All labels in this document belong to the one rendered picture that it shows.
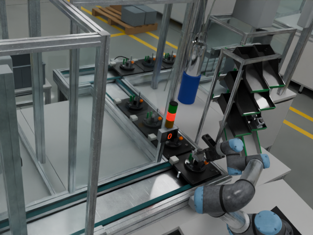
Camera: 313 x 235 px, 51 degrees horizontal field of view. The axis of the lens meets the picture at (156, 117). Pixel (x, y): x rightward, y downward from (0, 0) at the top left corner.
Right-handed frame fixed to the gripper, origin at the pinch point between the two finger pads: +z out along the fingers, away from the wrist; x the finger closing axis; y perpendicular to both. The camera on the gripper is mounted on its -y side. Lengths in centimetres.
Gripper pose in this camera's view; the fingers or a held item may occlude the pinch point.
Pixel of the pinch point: (198, 152)
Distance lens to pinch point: 207.7
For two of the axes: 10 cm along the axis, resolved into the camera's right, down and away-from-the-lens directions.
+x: 8.1, -2.2, 5.4
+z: -4.9, 2.6, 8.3
